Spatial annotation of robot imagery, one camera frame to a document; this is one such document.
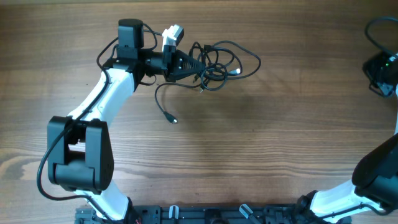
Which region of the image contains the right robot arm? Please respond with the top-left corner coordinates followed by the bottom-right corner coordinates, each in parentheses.
top-left (292, 51), bottom-right (397, 223)

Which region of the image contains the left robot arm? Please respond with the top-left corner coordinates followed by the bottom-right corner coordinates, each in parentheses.
top-left (38, 19), bottom-right (204, 223)

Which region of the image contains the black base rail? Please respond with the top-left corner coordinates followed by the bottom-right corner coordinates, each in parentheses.
top-left (75, 203), bottom-right (352, 224)

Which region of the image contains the left camera black cable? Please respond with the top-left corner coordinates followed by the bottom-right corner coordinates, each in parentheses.
top-left (36, 29), bottom-right (164, 222)

